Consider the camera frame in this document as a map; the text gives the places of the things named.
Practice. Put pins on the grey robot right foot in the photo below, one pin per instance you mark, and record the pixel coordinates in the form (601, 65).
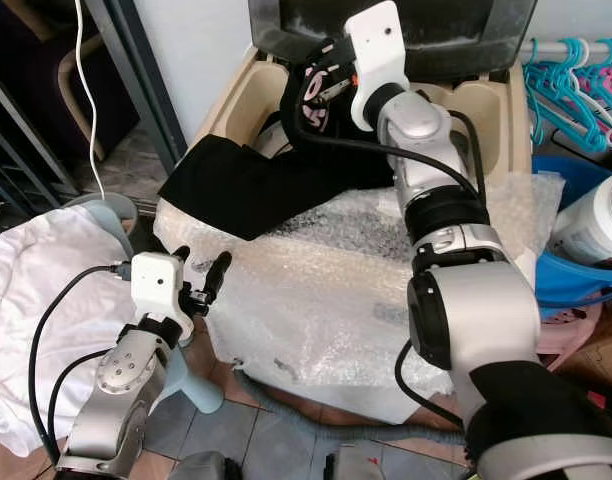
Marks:
(358, 465)

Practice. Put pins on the white garment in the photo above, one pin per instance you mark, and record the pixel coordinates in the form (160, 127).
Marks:
(46, 330)

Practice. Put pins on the dark grey washer lid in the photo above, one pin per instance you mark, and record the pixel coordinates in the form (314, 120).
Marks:
(466, 30)

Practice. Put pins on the blue plastic basin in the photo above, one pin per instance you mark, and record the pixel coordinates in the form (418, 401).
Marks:
(576, 285)

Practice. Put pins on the pink plastic item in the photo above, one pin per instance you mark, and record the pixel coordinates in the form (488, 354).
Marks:
(566, 330)

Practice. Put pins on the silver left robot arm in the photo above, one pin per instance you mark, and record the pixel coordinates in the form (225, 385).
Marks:
(121, 400)

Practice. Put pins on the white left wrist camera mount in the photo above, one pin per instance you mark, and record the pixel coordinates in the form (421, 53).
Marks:
(158, 285)

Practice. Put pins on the grey robot left foot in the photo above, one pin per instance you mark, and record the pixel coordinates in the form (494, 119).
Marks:
(198, 467)

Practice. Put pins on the grey metal door frame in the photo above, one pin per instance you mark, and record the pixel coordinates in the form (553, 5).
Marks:
(146, 80)

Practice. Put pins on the grey robot foot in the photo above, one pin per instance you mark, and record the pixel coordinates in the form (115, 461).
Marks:
(198, 467)
(358, 465)

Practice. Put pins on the white foam sheet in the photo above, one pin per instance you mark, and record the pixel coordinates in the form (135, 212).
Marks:
(346, 410)

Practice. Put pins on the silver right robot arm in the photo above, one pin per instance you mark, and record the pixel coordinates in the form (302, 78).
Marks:
(476, 320)

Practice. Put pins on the clear bubble wrap sheet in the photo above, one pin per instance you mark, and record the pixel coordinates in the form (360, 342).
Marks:
(326, 300)

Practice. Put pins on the black garment with pink print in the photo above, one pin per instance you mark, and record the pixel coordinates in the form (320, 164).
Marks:
(226, 190)

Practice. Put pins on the curved wooden chair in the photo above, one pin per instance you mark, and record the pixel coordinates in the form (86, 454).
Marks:
(64, 80)

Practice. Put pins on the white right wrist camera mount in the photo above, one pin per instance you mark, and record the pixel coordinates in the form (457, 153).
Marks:
(381, 55)

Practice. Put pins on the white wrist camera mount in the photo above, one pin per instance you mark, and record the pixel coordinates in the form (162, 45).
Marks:
(158, 285)
(381, 55)

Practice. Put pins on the teal plastic clothes hanger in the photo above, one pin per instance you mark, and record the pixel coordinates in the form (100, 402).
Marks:
(561, 95)

